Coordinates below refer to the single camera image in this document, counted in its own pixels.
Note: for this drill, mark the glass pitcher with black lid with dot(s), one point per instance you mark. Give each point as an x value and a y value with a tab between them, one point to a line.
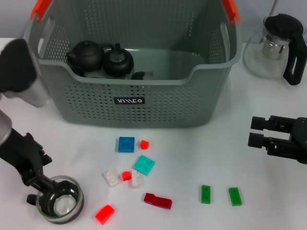
283	26

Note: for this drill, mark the green rectangular brick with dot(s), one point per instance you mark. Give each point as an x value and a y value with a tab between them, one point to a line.
206	194
235	196

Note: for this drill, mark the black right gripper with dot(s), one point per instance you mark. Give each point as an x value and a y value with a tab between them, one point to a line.
301	141

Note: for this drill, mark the black ceramic teapot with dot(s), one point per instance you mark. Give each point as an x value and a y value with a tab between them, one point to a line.
84	56

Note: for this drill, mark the bright red slope brick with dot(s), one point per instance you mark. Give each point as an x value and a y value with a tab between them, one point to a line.
104	214

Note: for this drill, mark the glass teacup with black holder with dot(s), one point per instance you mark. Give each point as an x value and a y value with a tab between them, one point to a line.
63	206
118	62
141	76

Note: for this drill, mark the dark red long brick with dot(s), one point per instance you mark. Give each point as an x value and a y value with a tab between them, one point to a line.
159	202

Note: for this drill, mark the white square brick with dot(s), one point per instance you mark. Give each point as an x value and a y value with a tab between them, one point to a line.
111	178

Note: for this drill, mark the white narrow brick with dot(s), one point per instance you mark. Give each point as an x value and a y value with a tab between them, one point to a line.
135	180

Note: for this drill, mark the blue square brick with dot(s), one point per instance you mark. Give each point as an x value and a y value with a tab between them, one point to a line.
126	144

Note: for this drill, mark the small orange-red brick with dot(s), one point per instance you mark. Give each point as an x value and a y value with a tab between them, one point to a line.
144	144
126	176

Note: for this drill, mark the gray perforated storage bin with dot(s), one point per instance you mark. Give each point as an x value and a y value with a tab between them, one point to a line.
168	103

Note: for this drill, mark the teal square brick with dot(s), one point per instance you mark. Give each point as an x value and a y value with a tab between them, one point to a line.
144	165

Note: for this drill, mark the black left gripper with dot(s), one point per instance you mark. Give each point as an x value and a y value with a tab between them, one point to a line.
21	155

